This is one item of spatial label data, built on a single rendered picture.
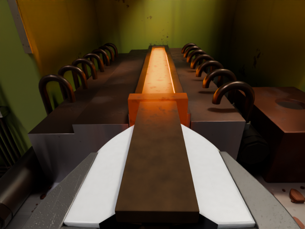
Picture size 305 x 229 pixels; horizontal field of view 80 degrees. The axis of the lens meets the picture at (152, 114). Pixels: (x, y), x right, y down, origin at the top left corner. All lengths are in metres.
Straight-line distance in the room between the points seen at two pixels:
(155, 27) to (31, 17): 0.37
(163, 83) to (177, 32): 0.44
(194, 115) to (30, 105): 0.29
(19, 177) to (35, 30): 0.22
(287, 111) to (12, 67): 0.38
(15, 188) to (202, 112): 0.18
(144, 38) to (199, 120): 0.48
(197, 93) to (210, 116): 0.06
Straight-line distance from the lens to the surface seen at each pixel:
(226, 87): 0.18
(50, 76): 0.24
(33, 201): 0.23
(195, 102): 0.20
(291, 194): 0.24
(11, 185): 0.22
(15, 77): 0.37
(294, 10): 0.42
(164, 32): 0.62
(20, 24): 0.33
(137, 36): 0.63
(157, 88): 0.18
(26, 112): 0.39
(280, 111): 0.24
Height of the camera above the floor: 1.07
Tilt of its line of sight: 28 degrees down
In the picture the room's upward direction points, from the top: 2 degrees counter-clockwise
